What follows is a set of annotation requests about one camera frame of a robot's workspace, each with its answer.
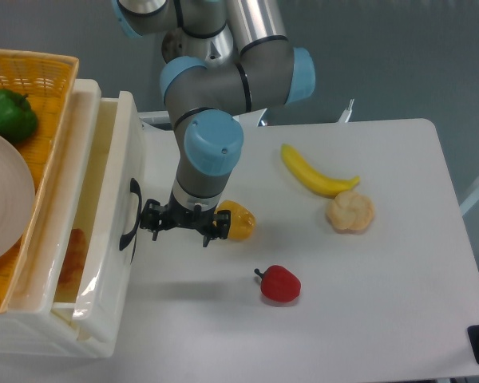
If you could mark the orange wicker basket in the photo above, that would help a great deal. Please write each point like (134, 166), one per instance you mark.
(48, 80)

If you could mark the brown bread pastry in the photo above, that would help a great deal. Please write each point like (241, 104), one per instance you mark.
(75, 257)

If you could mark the green bell pepper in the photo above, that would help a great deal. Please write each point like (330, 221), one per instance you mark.
(18, 121)

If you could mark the black top drawer handle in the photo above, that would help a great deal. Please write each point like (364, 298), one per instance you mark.
(133, 215)

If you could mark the beige plate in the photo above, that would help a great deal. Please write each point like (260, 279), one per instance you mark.
(16, 195)

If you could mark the white drawer cabinet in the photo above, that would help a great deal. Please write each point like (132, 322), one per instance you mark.
(29, 326)

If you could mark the round bread roll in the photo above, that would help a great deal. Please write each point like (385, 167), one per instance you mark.
(350, 211)

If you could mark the yellow bell pepper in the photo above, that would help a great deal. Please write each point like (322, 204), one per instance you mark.
(243, 222)

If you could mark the red bell pepper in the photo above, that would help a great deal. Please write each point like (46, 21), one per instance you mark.
(278, 284)

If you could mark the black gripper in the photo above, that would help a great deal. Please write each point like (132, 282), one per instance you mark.
(211, 225)

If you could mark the white drawer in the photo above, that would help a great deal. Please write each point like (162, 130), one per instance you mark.
(95, 302)

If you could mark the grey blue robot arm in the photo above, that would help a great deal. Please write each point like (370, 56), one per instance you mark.
(201, 101)

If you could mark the black lower drawer handle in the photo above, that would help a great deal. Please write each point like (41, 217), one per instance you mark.
(134, 248)

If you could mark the yellow banana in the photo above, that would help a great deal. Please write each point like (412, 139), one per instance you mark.
(310, 178)

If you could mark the black drawer handle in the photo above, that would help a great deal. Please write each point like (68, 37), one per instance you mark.
(133, 215)
(134, 248)

